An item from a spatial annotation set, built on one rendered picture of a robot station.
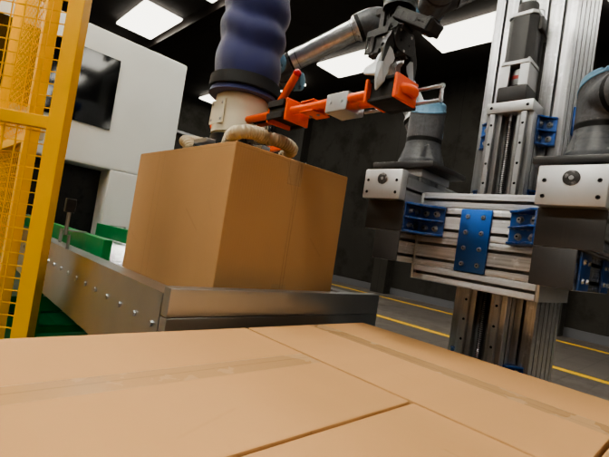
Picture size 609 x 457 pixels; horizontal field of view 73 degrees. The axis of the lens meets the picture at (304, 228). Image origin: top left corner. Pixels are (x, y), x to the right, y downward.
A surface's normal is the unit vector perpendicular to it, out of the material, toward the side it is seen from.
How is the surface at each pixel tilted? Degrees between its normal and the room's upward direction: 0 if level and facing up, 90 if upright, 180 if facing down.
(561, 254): 90
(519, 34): 90
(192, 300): 90
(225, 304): 90
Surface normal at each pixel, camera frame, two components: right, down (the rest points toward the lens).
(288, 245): 0.67, 0.08
